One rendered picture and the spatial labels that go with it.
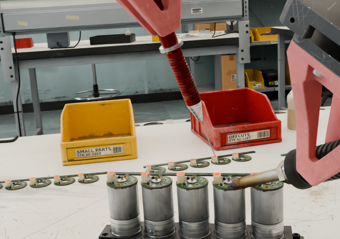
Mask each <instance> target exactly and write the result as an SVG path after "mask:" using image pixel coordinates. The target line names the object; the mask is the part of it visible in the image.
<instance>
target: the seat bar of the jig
mask: <svg viewBox="0 0 340 239"><path fill-rule="evenodd" d="M141 228H142V229H141V231H140V232H138V233H136V234H134V235H130V236H116V235H113V234H112V233H111V225H108V224H107V225H106V226H105V228H104V229H103V231H102V232H101V234H100V235H99V236H98V237H99V239H188V238H184V237H182V236H180V235H179V223H178V222H175V229H176V231H175V233H173V234H172V235H170V236H167V237H160V238H155V237H149V236H147V235H146V234H145V228H144V221H141ZM200 239H220V238H217V237H216V236H215V224H214V223H210V234H209V235H208V236H206V237H204V238H200ZM242 239H254V238H253V237H252V236H251V225H249V224H247V225H246V236H245V237H244V238H242ZM283 239H293V236H292V228H291V226H284V238H283Z"/></svg>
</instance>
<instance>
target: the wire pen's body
mask: <svg viewBox="0 0 340 239"><path fill-rule="evenodd" d="M153 1H154V2H155V3H156V4H157V6H158V7H159V8H160V10H161V11H162V10H163V9H164V3H163V1H162V0H153ZM157 35H158V34H157ZM158 37H159V40H160V42H161V45H162V46H161V47H160V48H159V50H160V52H161V53H165V54H166V57H167V59H168V62H169V64H170V66H171V69H172V71H173V74H174V76H175V79H176V81H177V84H178V86H179V89H180V91H181V94H182V96H183V98H184V101H185V103H186V106H193V105H196V104H198V103H199V102H200V101H201V98H200V95H199V92H198V90H197V88H196V85H195V82H194V80H193V77H192V74H191V72H190V69H189V67H188V64H187V62H186V59H185V57H184V55H183V51H182V49H181V46H182V45H183V41H182V39H177V36H176V34H175V32H172V33H170V34H168V35H166V36H164V37H162V36H159V35H158Z"/></svg>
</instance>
